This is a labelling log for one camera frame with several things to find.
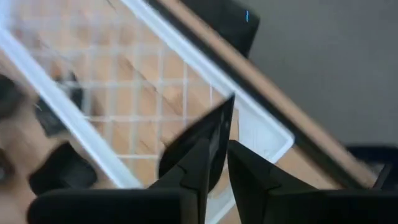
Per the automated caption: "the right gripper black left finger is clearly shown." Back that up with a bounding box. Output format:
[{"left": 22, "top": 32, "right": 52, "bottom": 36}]
[{"left": 148, "top": 138, "right": 213, "bottom": 224}]

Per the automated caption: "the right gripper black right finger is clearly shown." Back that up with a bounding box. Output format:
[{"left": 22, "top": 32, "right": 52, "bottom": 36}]
[{"left": 228, "top": 139, "right": 328, "bottom": 224}]

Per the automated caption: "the white lattice shelf rack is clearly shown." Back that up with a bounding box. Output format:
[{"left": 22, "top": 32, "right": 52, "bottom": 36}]
[{"left": 0, "top": 0, "right": 295, "bottom": 224}]

